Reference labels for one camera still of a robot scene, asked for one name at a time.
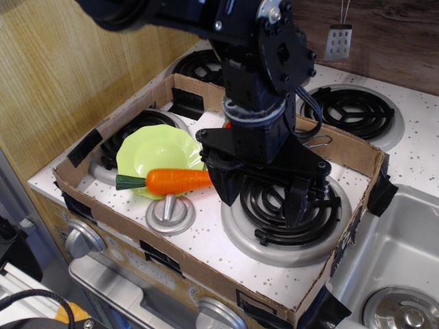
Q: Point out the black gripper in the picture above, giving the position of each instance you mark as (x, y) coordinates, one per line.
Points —
(265, 146)

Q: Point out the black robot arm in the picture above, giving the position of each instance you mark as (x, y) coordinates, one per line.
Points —
(264, 61)

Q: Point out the small steel pan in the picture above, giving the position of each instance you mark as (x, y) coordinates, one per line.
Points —
(319, 140)

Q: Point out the front right black burner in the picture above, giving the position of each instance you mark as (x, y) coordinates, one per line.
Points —
(256, 225)

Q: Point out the black burner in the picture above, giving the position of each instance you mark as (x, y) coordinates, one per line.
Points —
(202, 65)
(256, 225)
(362, 112)
(103, 164)

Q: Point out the silver stovetop knob front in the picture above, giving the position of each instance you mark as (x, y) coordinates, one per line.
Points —
(170, 216)

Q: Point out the orange toy carrot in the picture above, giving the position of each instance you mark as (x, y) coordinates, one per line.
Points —
(166, 181)

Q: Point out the light green plastic plate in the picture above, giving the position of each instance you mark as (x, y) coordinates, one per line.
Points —
(157, 147)

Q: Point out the cardboard fence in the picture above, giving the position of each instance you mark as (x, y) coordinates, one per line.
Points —
(203, 260)

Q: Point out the rear right black burner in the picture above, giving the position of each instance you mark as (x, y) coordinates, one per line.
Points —
(362, 112)

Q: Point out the rear left black burner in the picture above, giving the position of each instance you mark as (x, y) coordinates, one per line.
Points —
(202, 65)

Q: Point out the silver oven knob right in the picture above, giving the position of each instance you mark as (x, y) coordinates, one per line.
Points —
(214, 314)

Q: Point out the silver oven knob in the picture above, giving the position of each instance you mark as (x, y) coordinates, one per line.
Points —
(214, 314)
(82, 240)

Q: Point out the steel sink basin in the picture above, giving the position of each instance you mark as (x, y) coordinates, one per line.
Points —
(389, 277)

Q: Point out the hanging metal spatula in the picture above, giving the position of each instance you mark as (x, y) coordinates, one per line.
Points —
(338, 44)

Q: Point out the front left black burner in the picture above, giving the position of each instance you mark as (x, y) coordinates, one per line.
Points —
(103, 164)

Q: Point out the silver oven knob left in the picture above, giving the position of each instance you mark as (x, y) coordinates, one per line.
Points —
(82, 240)

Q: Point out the black device left edge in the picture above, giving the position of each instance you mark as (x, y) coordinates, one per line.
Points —
(16, 251)

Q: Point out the silver oven door handle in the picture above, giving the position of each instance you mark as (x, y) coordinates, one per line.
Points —
(127, 298)

